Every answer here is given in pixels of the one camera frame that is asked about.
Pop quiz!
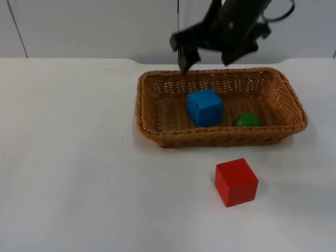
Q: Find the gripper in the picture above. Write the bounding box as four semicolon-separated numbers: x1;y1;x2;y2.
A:
169;22;260;75

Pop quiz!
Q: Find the blue cube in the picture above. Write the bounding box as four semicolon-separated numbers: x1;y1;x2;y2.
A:
186;88;224;128

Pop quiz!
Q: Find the brown wicker basket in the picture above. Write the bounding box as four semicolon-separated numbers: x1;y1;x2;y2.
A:
135;67;309;149

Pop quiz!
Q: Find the red cube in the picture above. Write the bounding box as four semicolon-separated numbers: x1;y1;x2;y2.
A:
214;157;259;208

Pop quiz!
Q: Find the green ball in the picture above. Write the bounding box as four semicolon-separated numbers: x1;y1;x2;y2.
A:
235;112;261;128

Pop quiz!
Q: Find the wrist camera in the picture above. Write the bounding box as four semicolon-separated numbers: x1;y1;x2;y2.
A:
251;22;271;40

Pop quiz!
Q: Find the black cable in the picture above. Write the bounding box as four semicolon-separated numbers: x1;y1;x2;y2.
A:
261;0;295;23

